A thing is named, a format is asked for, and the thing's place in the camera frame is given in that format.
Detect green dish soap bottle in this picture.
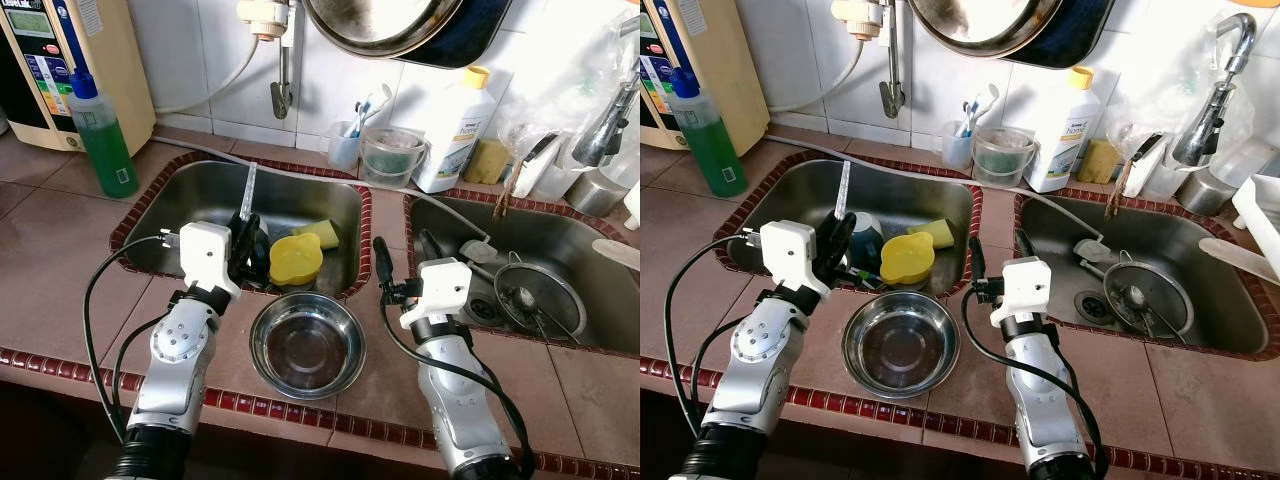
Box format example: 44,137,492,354
65,68,141,199
668,68,749,199

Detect clear plastic bag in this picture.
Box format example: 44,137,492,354
1105,30,1251,151
497,30,641,151

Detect white detergent bottle yellow cap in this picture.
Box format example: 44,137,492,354
412,65,498,194
1025,65,1101,194

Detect cream water ionizer appliance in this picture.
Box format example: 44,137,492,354
640,0,771,153
0,0,158,153

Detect steel sink basin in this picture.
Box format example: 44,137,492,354
1015,195,1280,356
123,160,363,298
405,195,641,356
728,160,979,298

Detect dark brown counter cabinet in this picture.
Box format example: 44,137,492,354
640,390,1011,480

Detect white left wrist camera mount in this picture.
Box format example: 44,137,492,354
175,222,244,299
758,220,836,299

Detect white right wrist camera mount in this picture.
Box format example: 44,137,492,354
400,258,474,329
990,256,1056,329

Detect translucent toothbrush cup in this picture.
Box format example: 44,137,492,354
940,120,974,171
327,120,363,171

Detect chrome kitchen faucet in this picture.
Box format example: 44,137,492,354
570,80,641,169
1170,12,1259,169

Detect yellow green scrub sponge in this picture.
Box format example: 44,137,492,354
295,218,343,249
905,217,956,249

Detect white curved water tube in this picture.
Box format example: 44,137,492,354
765,35,861,116
155,35,263,116

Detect steel wall tap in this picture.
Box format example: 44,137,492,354
878,40,909,121
268,40,297,121

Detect white black-edged utensil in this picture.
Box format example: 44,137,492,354
1125,130,1171,199
510,130,563,199

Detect translucent white plastic container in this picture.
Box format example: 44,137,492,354
1150,160,1191,199

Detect cream tap diverter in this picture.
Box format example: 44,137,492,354
832,0,891,43
236,0,293,43

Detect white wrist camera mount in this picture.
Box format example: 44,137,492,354
758,220,836,299
175,222,244,299
990,256,1056,329
400,258,474,329

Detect yellow dish sponge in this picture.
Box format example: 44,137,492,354
1078,138,1123,186
465,138,511,186

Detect steel hanging wok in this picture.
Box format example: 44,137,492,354
908,0,1066,59
300,0,466,59

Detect brown hanging brush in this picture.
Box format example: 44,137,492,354
1105,160,1136,221
493,165,521,221

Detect clear plastic bucket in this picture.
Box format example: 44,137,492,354
972,125,1041,189
358,125,429,189

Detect dark blue hanging pan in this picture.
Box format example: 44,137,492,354
1005,0,1121,69
400,0,516,69

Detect small steel spoon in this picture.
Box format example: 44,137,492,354
1122,285,1161,341
510,285,546,341

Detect dark teal mug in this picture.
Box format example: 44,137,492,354
848,210,886,266
240,215,273,266

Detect round steel bowl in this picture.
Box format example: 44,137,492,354
248,292,368,401
842,292,961,401

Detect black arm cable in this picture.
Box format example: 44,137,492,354
665,232,766,441
378,295,538,471
960,295,1109,471
83,232,181,441

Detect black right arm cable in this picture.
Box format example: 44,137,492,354
378,295,538,471
960,295,1109,471

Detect small steel cup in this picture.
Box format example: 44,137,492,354
1175,168,1241,216
563,170,631,218

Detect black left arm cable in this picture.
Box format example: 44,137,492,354
665,232,766,441
83,232,181,441

